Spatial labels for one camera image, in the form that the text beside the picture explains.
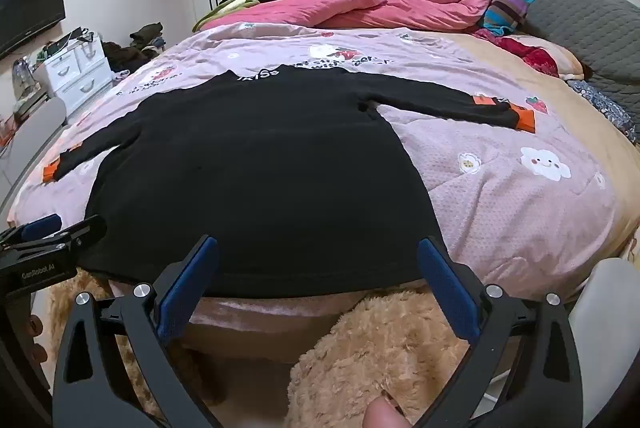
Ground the olive green garment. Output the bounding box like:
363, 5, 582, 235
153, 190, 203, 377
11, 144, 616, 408
129, 22, 165, 46

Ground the blue floral cloth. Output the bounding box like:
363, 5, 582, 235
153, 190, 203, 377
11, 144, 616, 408
567, 78, 638, 143

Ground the dark clothes pile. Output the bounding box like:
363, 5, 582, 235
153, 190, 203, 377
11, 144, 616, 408
100, 40, 153, 73

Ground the yellow-green cloth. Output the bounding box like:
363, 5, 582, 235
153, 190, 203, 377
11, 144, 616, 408
192, 0, 261, 33

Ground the person's left hand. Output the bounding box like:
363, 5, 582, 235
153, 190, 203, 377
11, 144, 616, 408
27, 313, 50, 361

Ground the striped knit cloth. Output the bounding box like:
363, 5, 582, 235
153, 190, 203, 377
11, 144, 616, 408
480, 0, 536, 36

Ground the grey padded headboard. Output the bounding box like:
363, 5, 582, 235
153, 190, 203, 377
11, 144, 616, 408
465, 0, 640, 86

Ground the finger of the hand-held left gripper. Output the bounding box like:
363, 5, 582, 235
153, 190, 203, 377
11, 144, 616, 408
0, 214, 63, 245
0, 214, 107, 263

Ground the person's right hand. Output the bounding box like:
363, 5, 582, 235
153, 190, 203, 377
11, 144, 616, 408
361, 395, 411, 428

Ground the black sweater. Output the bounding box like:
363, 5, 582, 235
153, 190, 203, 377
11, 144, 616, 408
42, 64, 537, 299

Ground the pink printed blanket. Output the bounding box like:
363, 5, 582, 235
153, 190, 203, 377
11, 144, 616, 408
7, 20, 631, 361

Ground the fluffy brown clothing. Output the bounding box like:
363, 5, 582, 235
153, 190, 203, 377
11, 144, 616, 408
47, 268, 481, 428

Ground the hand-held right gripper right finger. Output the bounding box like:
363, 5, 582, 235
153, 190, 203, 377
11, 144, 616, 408
415, 238, 585, 428

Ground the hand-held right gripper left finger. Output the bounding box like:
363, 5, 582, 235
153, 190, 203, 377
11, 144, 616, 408
51, 235, 223, 428

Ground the black television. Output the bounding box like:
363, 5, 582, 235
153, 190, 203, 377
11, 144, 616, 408
0, 0, 67, 58

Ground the red patterned pillow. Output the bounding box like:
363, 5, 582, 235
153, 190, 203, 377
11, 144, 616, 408
470, 28, 586, 81

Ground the white drawer chest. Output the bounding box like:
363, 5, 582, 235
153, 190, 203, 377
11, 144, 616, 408
32, 28, 113, 116

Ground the beige bed sheet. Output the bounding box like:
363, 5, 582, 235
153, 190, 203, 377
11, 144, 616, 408
450, 30, 640, 259

